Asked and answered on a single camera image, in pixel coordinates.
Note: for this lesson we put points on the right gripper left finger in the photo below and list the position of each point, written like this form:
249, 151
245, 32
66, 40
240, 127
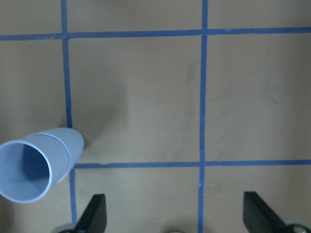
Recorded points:
94, 218

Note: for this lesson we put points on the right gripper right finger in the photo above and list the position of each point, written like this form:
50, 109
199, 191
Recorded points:
258, 217

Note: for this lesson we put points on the blue cup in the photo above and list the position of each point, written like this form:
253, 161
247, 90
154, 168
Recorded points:
72, 141
30, 167

